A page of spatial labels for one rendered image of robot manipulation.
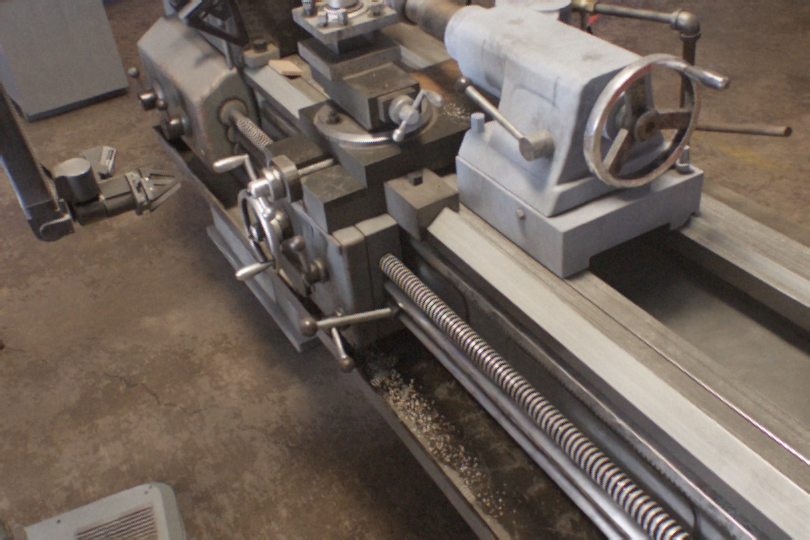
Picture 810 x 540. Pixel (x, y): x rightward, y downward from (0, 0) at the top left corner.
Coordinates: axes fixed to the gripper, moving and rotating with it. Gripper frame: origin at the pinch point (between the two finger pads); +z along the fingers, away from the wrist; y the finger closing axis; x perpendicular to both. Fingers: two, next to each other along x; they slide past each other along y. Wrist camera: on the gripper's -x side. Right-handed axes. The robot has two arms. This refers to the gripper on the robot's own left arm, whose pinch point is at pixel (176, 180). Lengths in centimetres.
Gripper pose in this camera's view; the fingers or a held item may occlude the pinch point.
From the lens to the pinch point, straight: 192.1
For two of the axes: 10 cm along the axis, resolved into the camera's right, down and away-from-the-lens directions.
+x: 4.1, 9.1, -0.8
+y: -3.0, 2.1, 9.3
